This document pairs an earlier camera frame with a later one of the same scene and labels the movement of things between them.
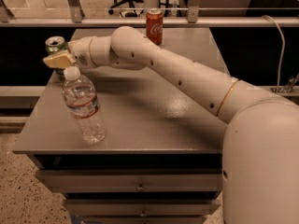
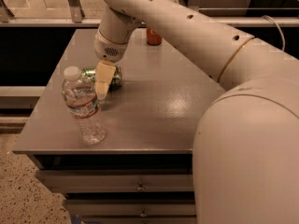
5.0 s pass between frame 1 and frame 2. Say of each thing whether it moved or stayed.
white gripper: moved
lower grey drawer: stayed
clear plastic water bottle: stayed
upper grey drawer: stayed
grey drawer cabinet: stayed
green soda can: moved
